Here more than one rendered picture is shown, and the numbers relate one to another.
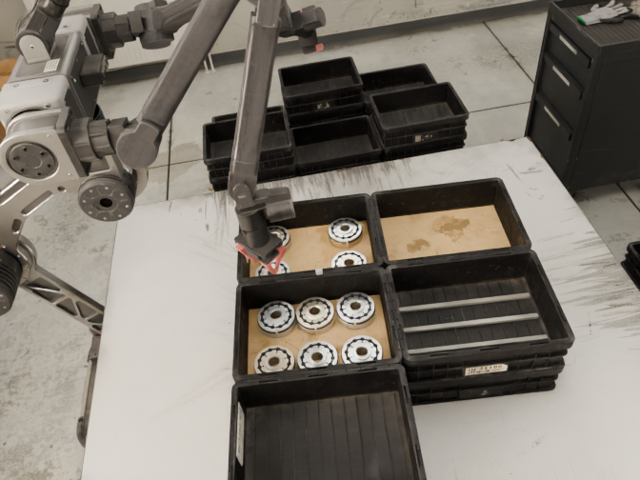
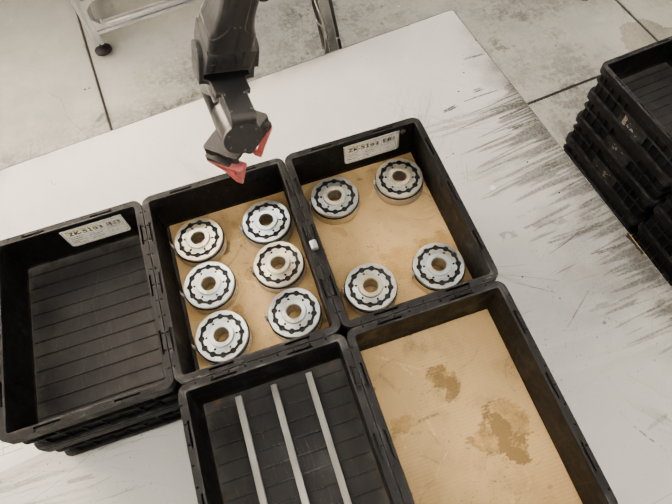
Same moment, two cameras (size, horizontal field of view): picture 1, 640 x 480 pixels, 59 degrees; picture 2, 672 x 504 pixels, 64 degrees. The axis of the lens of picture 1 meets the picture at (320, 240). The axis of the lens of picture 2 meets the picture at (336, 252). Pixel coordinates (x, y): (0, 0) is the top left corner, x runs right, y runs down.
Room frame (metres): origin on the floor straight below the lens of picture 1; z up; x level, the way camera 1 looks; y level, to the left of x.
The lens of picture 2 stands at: (0.93, -0.46, 1.83)
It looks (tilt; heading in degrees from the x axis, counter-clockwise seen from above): 63 degrees down; 77
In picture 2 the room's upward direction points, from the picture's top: 8 degrees counter-clockwise
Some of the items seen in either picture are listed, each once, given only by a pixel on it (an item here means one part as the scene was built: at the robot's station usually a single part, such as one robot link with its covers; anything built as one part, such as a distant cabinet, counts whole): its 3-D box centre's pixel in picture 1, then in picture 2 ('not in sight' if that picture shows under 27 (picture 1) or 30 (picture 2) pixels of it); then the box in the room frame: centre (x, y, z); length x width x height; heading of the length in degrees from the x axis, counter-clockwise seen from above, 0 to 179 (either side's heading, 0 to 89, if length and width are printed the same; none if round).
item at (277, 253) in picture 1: (268, 257); (237, 159); (0.92, 0.13, 1.10); 0.07 x 0.07 x 0.09; 44
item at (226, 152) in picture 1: (254, 172); (650, 141); (2.19, 0.27, 0.37); 0.40 x 0.30 x 0.45; 93
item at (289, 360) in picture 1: (274, 363); (198, 239); (0.79, 0.16, 0.86); 0.10 x 0.10 x 0.01
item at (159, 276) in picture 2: (313, 322); (235, 262); (0.85, 0.04, 0.92); 0.40 x 0.30 x 0.02; 88
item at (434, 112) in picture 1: (416, 144); not in sight; (2.23, -0.53, 0.37); 0.40 x 0.30 x 0.45; 93
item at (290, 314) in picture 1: (276, 315); (266, 221); (0.93, 0.14, 0.86); 0.10 x 0.10 x 0.01
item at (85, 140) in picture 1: (91, 139); not in sight; (0.98, 0.42, 1.45); 0.09 x 0.08 x 0.12; 3
